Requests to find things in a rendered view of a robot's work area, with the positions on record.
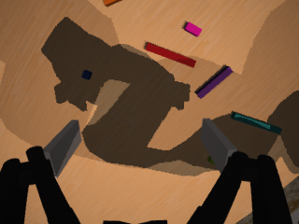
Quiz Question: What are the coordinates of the purple rod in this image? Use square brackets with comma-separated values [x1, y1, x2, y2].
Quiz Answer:
[196, 66, 233, 99]

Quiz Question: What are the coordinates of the turquoise rod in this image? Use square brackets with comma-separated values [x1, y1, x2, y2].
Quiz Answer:
[231, 112, 282, 134]

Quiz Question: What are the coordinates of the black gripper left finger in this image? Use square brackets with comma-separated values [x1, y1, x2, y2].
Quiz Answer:
[0, 119, 82, 224]

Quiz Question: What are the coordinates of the lime green rod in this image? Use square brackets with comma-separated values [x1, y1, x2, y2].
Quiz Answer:
[207, 156, 215, 164]

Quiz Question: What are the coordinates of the dark red rod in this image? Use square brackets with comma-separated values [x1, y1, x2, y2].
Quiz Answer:
[145, 43, 196, 68]

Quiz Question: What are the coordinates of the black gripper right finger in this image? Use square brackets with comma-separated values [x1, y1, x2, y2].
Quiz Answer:
[187, 119, 292, 224]

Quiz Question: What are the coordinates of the orange rod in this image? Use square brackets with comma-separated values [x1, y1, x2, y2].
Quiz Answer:
[104, 0, 122, 7]

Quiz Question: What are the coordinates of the short magenta block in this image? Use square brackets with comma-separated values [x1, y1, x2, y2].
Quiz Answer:
[184, 22, 202, 36]

